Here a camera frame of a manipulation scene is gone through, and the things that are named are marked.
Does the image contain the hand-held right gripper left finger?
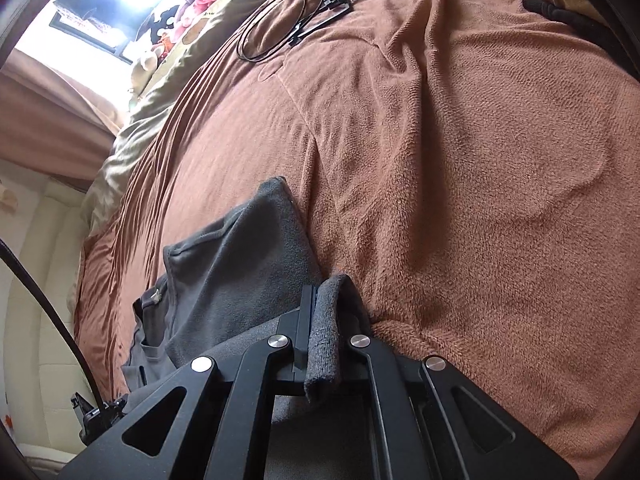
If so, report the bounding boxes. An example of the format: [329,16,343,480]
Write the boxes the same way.
[57,284,318,480]

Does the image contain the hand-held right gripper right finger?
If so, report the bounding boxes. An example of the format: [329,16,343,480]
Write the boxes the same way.
[337,305,581,480]

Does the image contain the grey fleece garment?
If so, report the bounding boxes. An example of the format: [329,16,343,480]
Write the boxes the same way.
[120,176,373,480]

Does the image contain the cream padded headboard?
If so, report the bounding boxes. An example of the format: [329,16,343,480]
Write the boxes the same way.
[0,160,116,466]

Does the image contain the brown fleece blanket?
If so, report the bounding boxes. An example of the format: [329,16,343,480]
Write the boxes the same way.
[72,0,640,466]

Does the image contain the olive quilt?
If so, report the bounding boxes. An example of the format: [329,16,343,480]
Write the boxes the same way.
[80,0,311,241]

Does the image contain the pinkish brown curtain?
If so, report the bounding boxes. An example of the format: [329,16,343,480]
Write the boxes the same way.
[0,50,118,191]

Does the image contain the black metal stand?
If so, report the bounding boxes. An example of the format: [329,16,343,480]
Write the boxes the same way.
[287,0,393,43]

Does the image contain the pile of plush toys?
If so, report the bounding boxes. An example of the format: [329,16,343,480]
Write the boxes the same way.
[130,0,241,76]

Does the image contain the dark cloth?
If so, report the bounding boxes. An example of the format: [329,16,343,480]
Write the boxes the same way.
[522,0,616,41]

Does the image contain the coiled black cable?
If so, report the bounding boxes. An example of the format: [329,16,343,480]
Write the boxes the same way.
[237,0,326,63]

